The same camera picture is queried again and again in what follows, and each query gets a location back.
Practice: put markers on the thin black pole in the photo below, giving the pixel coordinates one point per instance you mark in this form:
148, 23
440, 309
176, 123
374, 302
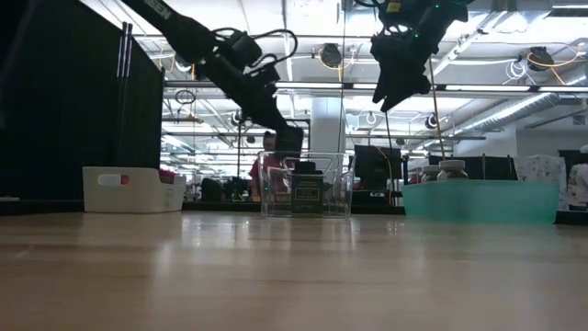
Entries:
129, 46
122, 46

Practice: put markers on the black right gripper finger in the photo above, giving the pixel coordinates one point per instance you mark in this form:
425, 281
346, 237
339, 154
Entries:
415, 76
389, 85

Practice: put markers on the long ceiling light strip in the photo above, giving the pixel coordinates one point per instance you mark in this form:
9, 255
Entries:
312, 85

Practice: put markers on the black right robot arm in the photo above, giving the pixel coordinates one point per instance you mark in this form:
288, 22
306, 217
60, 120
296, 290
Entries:
452, 9

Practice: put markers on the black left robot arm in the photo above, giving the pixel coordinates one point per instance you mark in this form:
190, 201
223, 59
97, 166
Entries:
184, 27

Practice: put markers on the black desk partition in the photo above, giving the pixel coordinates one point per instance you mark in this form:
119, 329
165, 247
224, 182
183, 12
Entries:
496, 167

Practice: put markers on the white-lid spice jar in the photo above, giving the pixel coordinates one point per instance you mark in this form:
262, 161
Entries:
452, 170

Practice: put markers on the white building column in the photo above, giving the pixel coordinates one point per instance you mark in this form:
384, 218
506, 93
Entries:
328, 124

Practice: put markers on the red spice tin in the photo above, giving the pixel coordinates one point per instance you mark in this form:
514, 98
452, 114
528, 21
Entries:
166, 177
125, 179

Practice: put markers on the silver ventilation duct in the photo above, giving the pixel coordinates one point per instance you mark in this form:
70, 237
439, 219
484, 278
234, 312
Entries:
519, 108

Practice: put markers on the teal plastic bin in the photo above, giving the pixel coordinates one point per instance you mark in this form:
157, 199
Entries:
482, 202

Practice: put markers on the black spice tin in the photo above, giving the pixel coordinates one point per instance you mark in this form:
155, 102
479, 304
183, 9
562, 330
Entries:
307, 195

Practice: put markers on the white plastic bin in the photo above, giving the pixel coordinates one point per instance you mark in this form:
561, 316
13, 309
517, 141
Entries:
133, 197

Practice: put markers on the person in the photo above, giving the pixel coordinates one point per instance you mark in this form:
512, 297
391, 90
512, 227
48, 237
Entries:
267, 141

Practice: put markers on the clear plastic bin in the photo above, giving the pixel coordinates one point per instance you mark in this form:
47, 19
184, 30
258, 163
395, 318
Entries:
340, 193

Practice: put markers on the black monitor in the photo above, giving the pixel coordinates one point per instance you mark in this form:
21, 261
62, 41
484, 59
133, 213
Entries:
372, 165

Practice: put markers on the white patterned panel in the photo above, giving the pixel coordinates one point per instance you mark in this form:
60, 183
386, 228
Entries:
539, 167

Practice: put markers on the black curtain partition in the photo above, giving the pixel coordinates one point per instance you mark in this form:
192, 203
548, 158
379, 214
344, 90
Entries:
55, 115

